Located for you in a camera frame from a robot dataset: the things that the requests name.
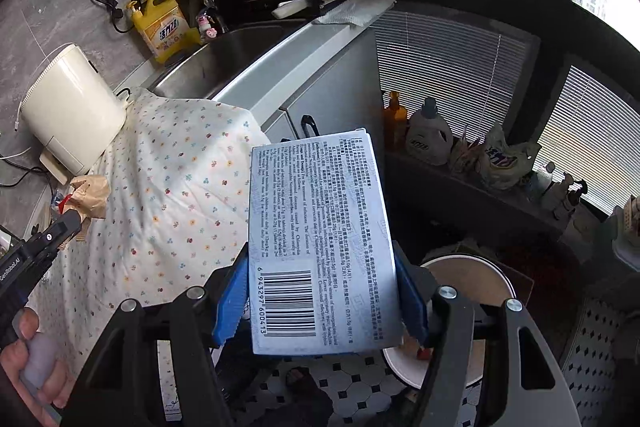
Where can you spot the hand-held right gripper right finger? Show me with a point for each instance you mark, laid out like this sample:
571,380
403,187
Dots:
414,307

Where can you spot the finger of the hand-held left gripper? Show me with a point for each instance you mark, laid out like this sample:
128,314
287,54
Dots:
65,227

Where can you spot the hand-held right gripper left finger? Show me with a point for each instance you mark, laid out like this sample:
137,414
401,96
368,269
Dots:
231,307

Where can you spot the brown paper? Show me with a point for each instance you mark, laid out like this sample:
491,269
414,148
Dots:
92,197

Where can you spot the white trash bin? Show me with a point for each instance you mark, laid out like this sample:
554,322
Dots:
475,279

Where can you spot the blue medicine box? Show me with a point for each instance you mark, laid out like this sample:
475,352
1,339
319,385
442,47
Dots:
320,232

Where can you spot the person's left hand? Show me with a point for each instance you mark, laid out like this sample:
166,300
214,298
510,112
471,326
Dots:
30,372

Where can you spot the floral tablecloth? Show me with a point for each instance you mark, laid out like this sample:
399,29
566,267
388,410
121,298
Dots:
165,207

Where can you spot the person's foot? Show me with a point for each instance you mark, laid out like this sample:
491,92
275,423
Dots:
302,394

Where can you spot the cream air fryer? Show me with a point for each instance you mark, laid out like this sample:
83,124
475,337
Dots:
70,112

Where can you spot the white laundry detergent bottle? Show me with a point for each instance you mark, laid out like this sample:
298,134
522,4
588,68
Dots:
427,142

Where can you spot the crumpled plastic snack bag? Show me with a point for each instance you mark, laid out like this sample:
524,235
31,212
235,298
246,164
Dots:
505,159

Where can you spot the small spray bottle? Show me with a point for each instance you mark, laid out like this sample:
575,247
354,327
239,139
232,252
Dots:
567,199
545,182

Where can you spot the orange bottle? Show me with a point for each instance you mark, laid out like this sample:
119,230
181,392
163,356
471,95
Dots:
395,122

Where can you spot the yellow detergent bottle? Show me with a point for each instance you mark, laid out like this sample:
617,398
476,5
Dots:
162,27

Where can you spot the grey cabinet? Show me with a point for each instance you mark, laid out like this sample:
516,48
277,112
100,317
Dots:
325,97

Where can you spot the steel sink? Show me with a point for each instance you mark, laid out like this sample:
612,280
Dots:
225,57

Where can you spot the small pink bottle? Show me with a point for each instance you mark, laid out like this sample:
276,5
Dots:
207,29

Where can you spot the white window blind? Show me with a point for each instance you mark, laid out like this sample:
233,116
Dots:
595,132
440,62

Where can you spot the white cloth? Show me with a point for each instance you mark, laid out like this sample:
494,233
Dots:
355,9

